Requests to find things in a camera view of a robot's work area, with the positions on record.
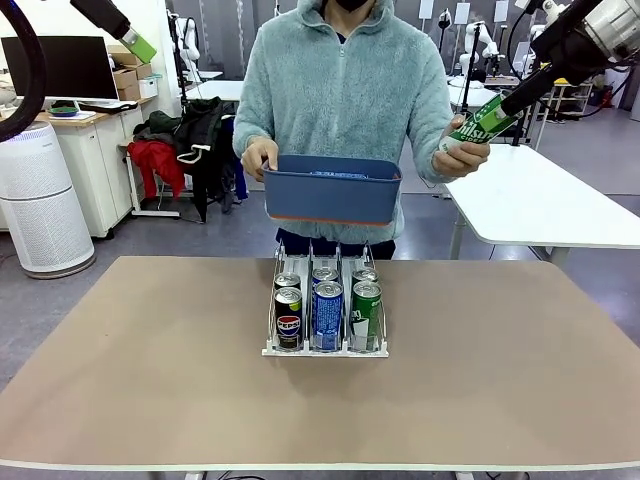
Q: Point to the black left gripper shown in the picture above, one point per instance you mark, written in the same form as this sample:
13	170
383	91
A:
102	15

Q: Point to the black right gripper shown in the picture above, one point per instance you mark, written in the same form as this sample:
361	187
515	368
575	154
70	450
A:
570	45

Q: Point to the green Chilsung cider can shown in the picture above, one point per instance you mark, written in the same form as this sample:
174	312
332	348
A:
366	310
365	275
470	135

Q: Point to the dark blue plastic bin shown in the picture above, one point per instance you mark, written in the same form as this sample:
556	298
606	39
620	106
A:
330	200

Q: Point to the person's left forearm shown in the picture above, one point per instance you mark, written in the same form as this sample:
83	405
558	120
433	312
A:
425	160

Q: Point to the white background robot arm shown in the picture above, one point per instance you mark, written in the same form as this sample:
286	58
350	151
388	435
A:
189	40
471	37

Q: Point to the person's right forearm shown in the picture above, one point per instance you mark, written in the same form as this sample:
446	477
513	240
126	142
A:
250	125

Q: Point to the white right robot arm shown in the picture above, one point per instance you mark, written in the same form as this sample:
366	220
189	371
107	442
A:
615	20

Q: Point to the white can dispenser rack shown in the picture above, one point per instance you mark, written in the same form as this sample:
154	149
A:
325	353

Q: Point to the person's left hand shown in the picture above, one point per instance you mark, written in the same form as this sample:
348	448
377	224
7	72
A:
457	164

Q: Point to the person's right hand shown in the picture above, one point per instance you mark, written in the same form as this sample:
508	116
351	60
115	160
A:
255	157

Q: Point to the brown cardboard box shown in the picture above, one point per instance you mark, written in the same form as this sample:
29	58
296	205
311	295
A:
129	93
120	56
125	78

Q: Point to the small white box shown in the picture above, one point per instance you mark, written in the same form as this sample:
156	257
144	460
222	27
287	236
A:
149	87

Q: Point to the wooden shelf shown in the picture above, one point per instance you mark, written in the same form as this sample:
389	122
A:
588	100

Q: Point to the black keyboard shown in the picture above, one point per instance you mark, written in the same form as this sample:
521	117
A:
107	106

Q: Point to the black computer monitor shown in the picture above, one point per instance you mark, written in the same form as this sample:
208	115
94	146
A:
70	67

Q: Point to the dark green garment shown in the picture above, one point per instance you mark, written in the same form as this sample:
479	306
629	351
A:
157	125

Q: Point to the red fire extinguisher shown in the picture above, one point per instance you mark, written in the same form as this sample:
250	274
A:
606	97

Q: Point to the white hanging sheet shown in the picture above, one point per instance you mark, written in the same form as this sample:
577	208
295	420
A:
426	9
501	11
461	13

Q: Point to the green dish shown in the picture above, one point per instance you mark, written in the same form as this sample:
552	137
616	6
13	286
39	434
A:
65	110

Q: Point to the large white side table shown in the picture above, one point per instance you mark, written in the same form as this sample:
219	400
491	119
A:
525	200

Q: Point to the red jacket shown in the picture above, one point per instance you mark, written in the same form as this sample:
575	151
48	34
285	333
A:
160	165

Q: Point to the white desk cabinet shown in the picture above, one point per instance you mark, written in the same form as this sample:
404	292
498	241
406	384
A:
95	165

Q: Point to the blue garment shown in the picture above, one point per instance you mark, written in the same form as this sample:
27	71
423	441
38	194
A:
241	185

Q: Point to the white air purifier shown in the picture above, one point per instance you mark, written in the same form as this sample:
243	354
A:
40	200

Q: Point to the person in teal fleece jacket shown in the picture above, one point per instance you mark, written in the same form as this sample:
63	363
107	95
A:
340	100

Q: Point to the black face mask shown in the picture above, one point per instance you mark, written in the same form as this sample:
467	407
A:
352	4

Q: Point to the dark blue trousers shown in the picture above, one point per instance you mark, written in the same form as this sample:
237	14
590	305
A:
295	245

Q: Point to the white desk frame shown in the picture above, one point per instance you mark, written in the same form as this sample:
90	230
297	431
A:
150	214

